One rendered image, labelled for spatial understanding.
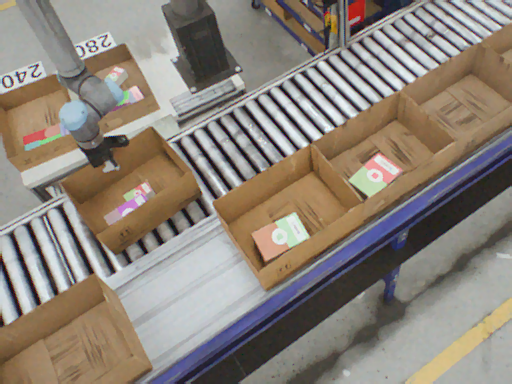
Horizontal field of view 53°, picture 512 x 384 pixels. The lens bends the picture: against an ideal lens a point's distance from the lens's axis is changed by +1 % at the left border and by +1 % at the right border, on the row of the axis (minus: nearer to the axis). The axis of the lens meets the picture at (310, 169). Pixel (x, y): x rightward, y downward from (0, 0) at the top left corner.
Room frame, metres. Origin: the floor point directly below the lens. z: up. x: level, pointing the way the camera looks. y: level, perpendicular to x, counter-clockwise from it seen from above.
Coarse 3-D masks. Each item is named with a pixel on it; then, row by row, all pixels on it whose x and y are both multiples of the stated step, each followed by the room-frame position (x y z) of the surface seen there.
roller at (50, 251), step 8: (32, 224) 1.02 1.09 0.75; (40, 224) 1.02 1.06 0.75; (40, 232) 0.98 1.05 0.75; (48, 232) 0.98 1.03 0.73; (40, 240) 0.95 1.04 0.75; (48, 240) 0.94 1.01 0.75; (48, 248) 0.91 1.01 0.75; (56, 248) 0.91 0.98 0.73; (48, 256) 0.88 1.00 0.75; (56, 256) 0.87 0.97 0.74; (48, 264) 0.85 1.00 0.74; (56, 264) 0.84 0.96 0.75; (56, 272) 0.81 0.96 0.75; (64, 272) 0.81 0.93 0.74; (56, 280) 0.78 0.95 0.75; (64, 280) 0.77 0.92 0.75; (64, 288) 0.74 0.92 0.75
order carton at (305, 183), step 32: (288, 160) 0.97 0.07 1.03; (320, 160) 0.97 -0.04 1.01; (256, 192) 0.91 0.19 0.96; (288, 192) 0.93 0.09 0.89; (320, 192) 0.92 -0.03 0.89; (352, 192) 0.82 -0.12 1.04; (224, 224) 0.76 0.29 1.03; (256, 224) 0.82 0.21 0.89; (320, 224) 0.79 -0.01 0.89; (352, 224) 0.75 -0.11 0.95; (256, 256) 0.70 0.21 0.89; (288, 256) 0.63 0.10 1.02
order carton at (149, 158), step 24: (144, 144) 1.26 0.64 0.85; (168, 144) 1.19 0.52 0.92; (96, 168) 1.15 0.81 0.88; (120, 168) 1.19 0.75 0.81; (144, 168) 1.21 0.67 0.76; (168, 168) 1.20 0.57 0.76; (72, 192) 1.08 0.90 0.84; (96, 192) 1.12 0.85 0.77; (120, 192) 1.11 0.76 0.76; (168, 192) 1.00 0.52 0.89; (192, 192) 1.04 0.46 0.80; (96, 216) 1.01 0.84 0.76; (144, 216) 0.93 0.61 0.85; (168, 216) 0.97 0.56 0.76; (120, 240) 0.87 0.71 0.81
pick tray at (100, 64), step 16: (112, 48) 1.85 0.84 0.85; (128, 48) 1.83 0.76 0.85; (96, 64) 1.81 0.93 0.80; (112, 64) 1.83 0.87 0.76; (128, 64) 1.83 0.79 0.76; (128, 80) 1.72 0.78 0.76; (144, 80) 1.70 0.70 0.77; (112, 112) 1.46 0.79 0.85; (128, 112) 1.48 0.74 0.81; (144, 112) 1.50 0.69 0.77; (112, 128) 1.44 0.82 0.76
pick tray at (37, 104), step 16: (48, 80) 1.71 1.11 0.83; (0, 96) 1.63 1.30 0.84; (16, 96) 1.65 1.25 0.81; (32, 96) 1.67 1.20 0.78; (48, 96) 1.68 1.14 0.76; (64, 96) 1.58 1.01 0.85; (0, 112) 1.57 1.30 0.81; (16, 112) 1.61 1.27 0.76; (32, 112) 1.59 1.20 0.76; (48, 112) 1.58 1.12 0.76; (0, 128) 1.45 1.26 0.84; (16, 128) 1.51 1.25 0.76; (32, 128) 1.50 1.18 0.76; (16, 144) 1.42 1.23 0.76; (48, 144) 1.33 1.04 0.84; (64, 144) 1.35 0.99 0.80; (16, 160) 1.28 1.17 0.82; (32, 160) 1.30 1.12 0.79; (48, 160) 1.32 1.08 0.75
